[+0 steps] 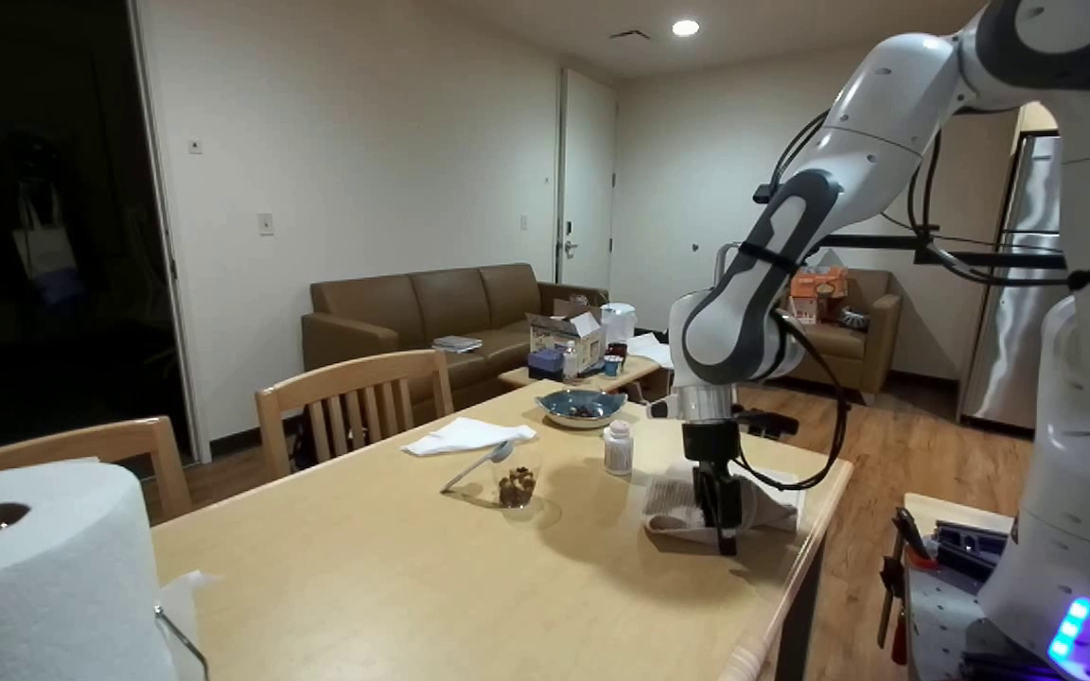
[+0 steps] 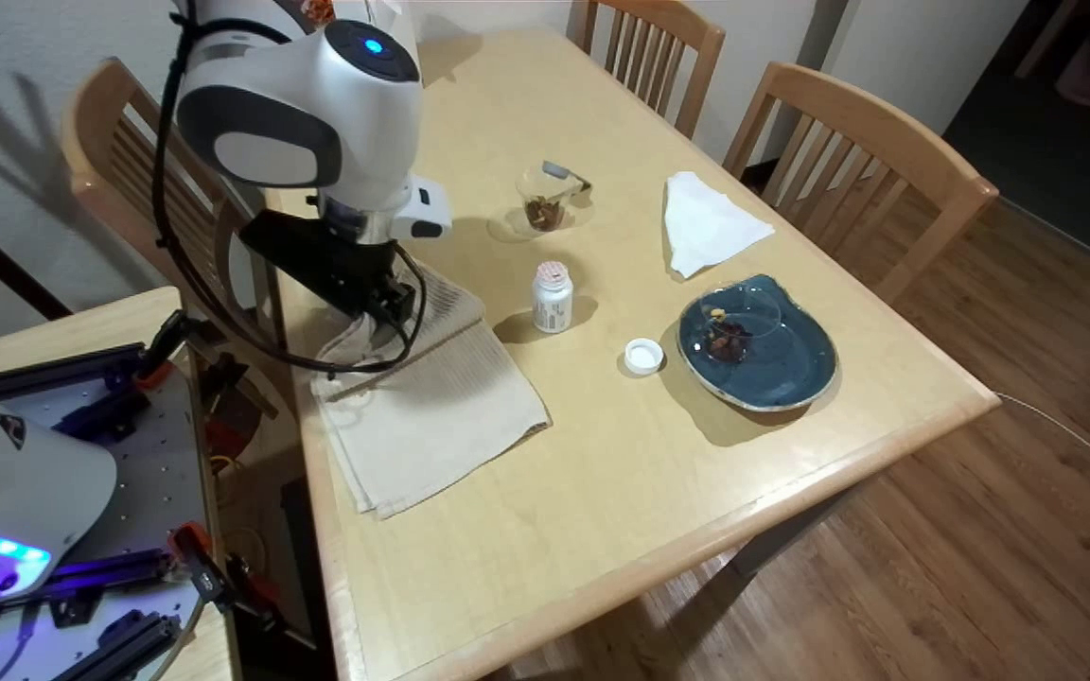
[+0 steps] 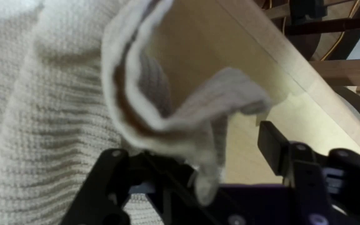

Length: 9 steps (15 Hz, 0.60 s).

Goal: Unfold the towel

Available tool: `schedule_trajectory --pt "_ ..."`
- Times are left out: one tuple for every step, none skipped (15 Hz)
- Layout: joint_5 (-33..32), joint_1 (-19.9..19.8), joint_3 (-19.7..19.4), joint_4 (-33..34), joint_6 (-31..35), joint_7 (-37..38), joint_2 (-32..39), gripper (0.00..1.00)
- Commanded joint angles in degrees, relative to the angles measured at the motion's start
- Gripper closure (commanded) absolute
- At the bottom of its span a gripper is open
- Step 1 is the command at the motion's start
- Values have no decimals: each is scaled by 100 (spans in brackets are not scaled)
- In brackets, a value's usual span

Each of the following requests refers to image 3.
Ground wooden chair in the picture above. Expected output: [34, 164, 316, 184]
[311, 58, 360, 99]

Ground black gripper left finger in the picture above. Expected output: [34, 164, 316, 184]
[61, 148, 232, 225]

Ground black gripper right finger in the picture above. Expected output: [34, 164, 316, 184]
[258, 120, 360, 225]

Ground white ribbed towel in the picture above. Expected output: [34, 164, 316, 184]
[0, 0, 273, 225]

